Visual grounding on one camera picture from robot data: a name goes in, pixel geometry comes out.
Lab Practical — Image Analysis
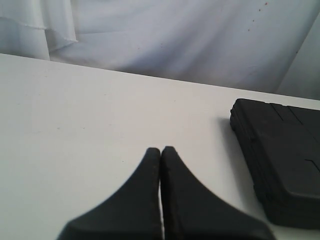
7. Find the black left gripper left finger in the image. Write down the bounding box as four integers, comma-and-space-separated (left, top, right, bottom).
58, 147, 160, 240

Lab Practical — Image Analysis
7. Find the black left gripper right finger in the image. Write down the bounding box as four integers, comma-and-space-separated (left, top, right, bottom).
160, 146, 275, 240

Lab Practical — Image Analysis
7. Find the black plastic tool case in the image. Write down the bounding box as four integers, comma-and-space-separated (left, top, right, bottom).
230, 98, 320, 230

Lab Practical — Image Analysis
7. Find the white backdrop curtain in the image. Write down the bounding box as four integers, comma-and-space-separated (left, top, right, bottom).
0, 0, 320, 100

